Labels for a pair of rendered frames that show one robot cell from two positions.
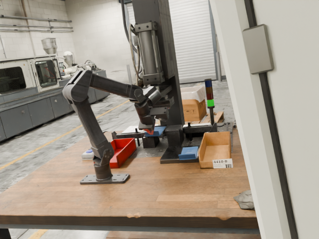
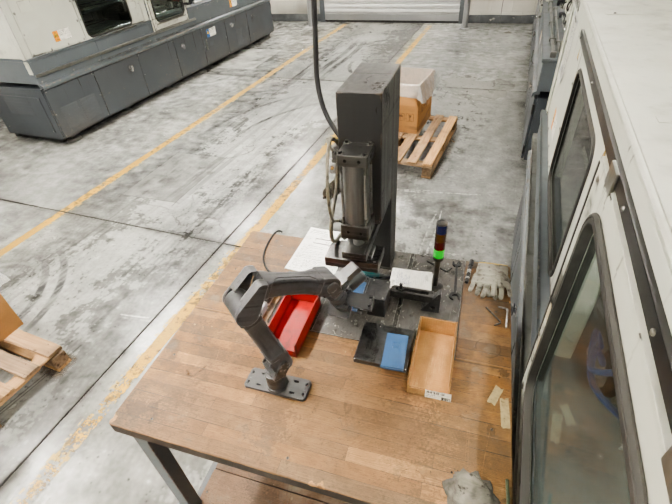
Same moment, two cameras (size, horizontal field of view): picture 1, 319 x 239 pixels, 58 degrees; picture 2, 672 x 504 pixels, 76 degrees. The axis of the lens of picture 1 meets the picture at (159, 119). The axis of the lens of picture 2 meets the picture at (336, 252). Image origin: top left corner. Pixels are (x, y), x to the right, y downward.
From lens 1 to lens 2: 0.73 m
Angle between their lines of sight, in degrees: 25
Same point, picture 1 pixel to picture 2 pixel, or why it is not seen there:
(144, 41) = (350, 180)
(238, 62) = not seen: outside the picture
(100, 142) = (275, 356)
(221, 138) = (444, 327)
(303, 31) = not seen: outside the picture
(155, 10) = (375, 123)
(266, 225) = not seen: outside the picture
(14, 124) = (120, 92)
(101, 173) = (274, 385)
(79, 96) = (249, 320)
